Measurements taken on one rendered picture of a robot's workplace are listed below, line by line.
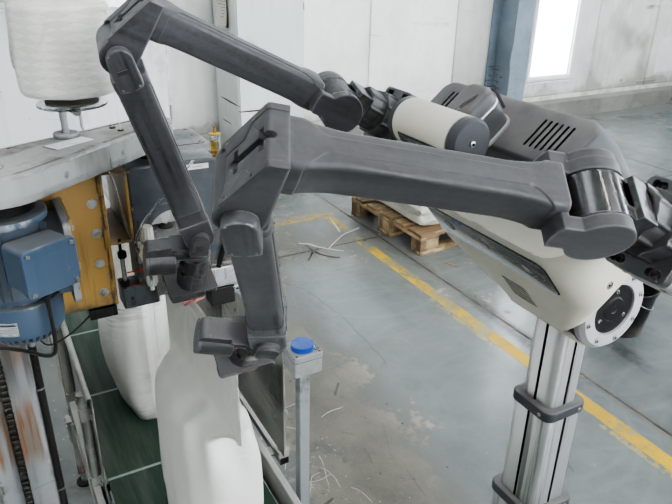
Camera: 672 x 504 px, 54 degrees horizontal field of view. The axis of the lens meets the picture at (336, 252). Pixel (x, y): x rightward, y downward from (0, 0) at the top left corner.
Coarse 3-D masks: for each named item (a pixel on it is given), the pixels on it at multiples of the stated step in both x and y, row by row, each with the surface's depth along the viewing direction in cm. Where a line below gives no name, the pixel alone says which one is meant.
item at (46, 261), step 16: (16, 240) 114; (32, 240) 114; (48, 240) 114; (64, 240) 114; (16, 256) 110; (32, 256) 110; (48, 256) 112; (64, 256) 115; (16, 272) 112; (32, 272) 111; (48, 272) 113; (64, 272) 116; (16, 288) 114; (32, 288) 112; (48, 288) 114
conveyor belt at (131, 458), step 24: (72, 336) 255; (96, 336) 255; (96, 360) 241; (96, 384) 228; (96, 408) 216; (120, 408) 216; (120, 432) 206; (144, 432) 206; (120, 456) 196; (144, 456) 197; (120, 480) 188; (144, 480) 188
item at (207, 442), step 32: (192, 320) 143; (192, 352) 149; (160, 384) 161; (192, 384) 150; (224, 384) 130; (160, 416) 163; (192, 416) 144; (224, 416) 135; (160, 448) 168; (192, 448) 144; (224, 448) 142; (256, 448) 146; (192, 480) 146; (224, 480) 143; (256, 480) 148
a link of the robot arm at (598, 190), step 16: (576, 176) 71; (592, 176) 71; (608, 176) 71; (576, 192) 71; (592, 192) 70; (608, 192) 70; (624, 192) 71; (640, 192) 72; (576, 208) 70; (592, 208) 69; (608, 208) 69; (624, 208) 69; (640, 208) 71; (640, 224) 71; (656, 224) 72
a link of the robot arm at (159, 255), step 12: (156, 240) 128; (168, 240) 128; (180, 240) 129; (192, 240) 124; (204, 240) 124; (144, 252) 127; (156, 252) 126; (168, 252) 127; (180, 252) 127; (192, 252) 125; (204, 252) 127; (144, 264) 129; (156, 264) 127; (168, 264) 128
